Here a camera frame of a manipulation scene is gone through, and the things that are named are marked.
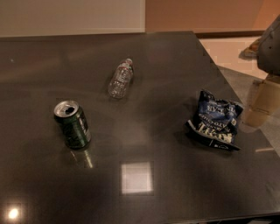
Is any blue chip bag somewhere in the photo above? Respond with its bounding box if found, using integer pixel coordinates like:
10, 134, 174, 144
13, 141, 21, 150
185, 90, 243, 151

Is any green soda can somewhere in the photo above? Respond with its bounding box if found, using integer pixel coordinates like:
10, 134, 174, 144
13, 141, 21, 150
53, 100, 91, 150

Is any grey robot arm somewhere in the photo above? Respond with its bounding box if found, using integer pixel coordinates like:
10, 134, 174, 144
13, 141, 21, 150
257, 15, 280, 75

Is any clear plastic water bottle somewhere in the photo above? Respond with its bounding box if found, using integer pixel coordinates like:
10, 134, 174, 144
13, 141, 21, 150
108, 58, 134, 99

